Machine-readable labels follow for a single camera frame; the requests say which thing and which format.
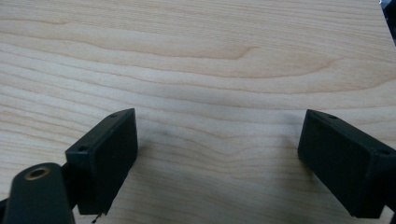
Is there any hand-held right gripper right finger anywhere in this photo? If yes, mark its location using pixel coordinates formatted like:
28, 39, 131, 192
297, 108, 396, 219

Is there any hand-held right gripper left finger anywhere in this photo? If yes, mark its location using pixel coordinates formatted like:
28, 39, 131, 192
64, 107, 139, 217

